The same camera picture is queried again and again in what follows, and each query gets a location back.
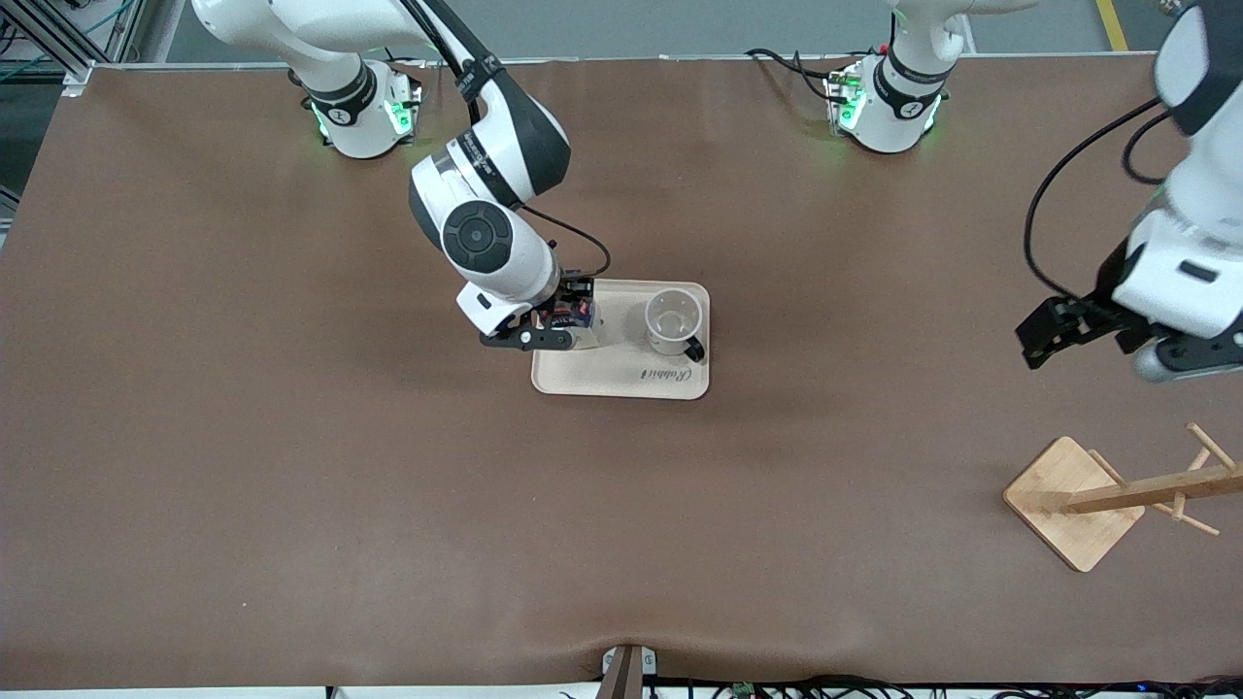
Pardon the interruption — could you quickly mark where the wooden cup rack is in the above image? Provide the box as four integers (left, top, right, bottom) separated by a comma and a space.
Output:
1003, 422, 1243, 574

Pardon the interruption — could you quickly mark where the white smiley face cup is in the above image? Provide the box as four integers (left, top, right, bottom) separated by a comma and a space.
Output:
644, 286, 708, 364

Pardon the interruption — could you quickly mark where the aluminium frame rail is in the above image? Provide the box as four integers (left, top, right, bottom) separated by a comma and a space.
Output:
0, 0, 147, 90

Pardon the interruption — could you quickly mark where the beige plastic tray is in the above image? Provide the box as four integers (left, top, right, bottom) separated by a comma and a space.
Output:
530, 278, 712, 400

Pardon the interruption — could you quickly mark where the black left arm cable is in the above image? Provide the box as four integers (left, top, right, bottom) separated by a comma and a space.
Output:
1024, 97, 1193, 298

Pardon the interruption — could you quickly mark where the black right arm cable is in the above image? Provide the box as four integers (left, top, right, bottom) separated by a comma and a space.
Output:
522, 204, 612, 280

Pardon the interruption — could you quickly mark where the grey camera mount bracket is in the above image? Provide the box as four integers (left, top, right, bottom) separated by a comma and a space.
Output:
597, 644, 659, 699

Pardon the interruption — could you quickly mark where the black base cable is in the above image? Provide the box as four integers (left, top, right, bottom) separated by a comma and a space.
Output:
746, 47, 838, 100

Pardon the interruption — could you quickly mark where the blue white milk carton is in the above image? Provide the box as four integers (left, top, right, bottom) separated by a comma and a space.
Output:
549, 291, 601, 351

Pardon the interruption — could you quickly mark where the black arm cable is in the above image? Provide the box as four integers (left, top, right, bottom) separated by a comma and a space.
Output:
522, 204, 612, 280
1024, 97, 1193, 298

